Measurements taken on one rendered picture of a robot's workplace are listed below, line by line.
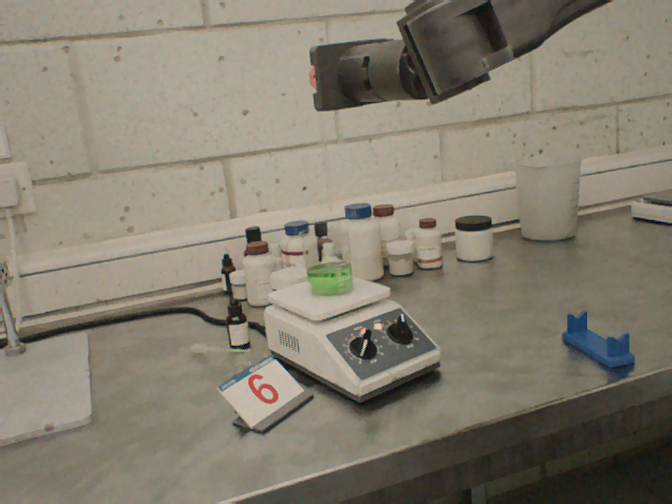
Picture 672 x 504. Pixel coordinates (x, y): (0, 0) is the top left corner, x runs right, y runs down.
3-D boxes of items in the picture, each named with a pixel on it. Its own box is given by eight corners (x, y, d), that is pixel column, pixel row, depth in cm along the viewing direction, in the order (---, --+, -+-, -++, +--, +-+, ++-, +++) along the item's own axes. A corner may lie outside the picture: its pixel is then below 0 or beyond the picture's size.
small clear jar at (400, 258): (419, 272, 118) (417, 244, 117) (396, 278, 117) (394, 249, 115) (406, 267, 122) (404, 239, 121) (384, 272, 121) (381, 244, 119)
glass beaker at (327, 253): (333, 283, 90) (327, 222, 88) (366, 292, 85) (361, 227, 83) (292, 298, 86) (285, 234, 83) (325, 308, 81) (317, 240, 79)
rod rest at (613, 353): (636, 363, 77) (636, 334, 76) (610, 369, 77) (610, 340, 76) (584, 333, 87) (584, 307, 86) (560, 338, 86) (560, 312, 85)
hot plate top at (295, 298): (394, 295, 85) (394, 288, 84) (316, 322, 78) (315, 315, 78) (338, 277, 94) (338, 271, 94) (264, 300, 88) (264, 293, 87)
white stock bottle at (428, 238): (419, 261, 125) (416, 217, 122) (445, 261, 123) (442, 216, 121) (415, 269, 120) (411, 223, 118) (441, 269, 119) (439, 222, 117)
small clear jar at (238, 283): (251, 291, 117) (247, 268, 116) (257, 297, 114) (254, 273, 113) (230, 296, 116) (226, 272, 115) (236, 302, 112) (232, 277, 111)
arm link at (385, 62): (397, 47, 58) (414, 109, 61) (454, 22, 61) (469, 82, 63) (354, 53, 64) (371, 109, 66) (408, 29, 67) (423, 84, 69)
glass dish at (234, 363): (276, 369, 85) (273, 353, 85) (244, 387, 81) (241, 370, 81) (246, 360, 89) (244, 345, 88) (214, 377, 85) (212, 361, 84)
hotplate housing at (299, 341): (444, 369, 81) (441, 306, 79) (359, 407, 74) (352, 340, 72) (336, 324, 98) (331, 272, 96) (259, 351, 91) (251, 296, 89)
